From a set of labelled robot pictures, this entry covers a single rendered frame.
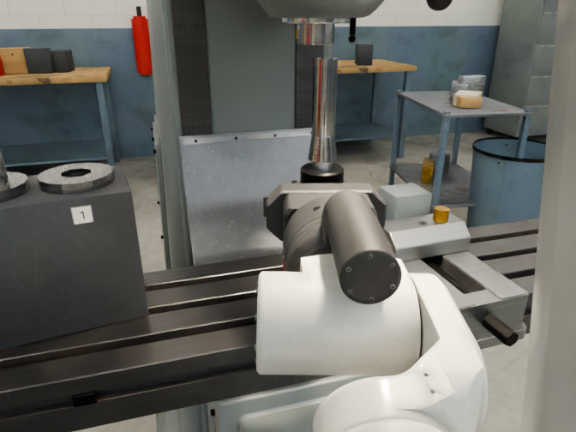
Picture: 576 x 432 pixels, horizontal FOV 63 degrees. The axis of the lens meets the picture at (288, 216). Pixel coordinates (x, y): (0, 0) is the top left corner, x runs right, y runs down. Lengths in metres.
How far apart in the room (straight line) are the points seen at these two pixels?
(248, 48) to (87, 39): 3.88
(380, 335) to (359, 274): 0.04
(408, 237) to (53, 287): 0.47
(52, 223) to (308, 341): 0.41
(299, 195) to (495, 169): 2.36
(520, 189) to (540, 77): 3.05
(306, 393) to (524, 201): 2.28
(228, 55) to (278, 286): 0.74
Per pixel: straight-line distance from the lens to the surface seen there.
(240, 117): 0.99
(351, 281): 0.26
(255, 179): 0.98
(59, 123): 4.94
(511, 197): 2.80
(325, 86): 0.48
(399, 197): 0.70
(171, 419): 1.57
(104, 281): 0.65
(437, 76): 5.77
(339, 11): 0.55
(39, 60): 4.35
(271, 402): 0.68
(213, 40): 0.97
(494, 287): 0.65
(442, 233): 0.70
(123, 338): 0.66
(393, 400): 0.23
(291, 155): 1.01
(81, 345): 0.67
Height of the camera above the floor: 1.31
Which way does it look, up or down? 23 degrees down
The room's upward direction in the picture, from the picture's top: straight up
